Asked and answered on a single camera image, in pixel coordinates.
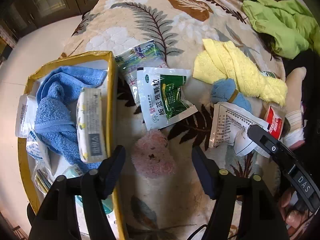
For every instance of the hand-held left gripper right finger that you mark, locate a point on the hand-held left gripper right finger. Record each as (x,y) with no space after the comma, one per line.
(205,177)

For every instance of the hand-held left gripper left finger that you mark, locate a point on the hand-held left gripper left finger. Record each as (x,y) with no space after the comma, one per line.
(111,180)

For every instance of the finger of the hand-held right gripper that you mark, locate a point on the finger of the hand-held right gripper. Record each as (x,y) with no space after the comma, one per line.
(260,137)

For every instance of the red and white packet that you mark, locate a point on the red and white packet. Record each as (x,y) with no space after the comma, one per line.
(273,122)

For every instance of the white text-print packet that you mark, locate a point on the white text-print packet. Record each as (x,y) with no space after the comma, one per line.
(227,125)

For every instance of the green tissue pack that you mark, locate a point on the green tissue pack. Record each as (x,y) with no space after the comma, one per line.
(73,171)

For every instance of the pink fluffy sock roll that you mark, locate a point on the pink fluffy sock roll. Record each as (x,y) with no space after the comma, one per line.
(152,152)

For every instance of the white lemon-print tissue pack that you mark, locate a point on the white lemon-print tissue pack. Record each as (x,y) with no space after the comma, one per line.
(90,125)

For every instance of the light blue plush sock roll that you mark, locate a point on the light blue plush sock roll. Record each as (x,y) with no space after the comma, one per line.
(222,90)

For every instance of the clear bag of yellow sticks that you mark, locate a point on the clear bag of yellow sticks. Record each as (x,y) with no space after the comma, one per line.
(42,180)

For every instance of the yellow towel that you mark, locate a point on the yellow towel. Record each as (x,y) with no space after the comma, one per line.
(237,70)

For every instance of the white blue-print medicine packet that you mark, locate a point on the white blue-print medicine packet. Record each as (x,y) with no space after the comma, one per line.
(37,150)

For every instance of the white box with yellow tape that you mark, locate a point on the white box with yellow tape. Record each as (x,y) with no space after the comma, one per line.
(111,100)

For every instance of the blue towel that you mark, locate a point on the blue towel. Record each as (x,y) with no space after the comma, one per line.
(57,120)

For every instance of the white green medicine packet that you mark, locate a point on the white green medicine packet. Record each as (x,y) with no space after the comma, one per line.
(162,97)

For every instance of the landscape print packet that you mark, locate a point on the landscape print packet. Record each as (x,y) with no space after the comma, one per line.
(142,60)

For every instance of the person's right hand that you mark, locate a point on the person's right hand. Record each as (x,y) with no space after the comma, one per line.
(292,220)

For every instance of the person's foot in beige sock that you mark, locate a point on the person's foot in beige sock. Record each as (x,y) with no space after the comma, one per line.
(295,90)

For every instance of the black clothing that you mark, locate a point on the black clothing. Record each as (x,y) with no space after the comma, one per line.
(310,92)

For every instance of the green jacket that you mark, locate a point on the green jacket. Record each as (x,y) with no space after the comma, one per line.
(280,25)

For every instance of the wooden glass-panel cabinet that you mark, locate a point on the wooden glass-panel cabinet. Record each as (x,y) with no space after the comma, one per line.
(50,0)

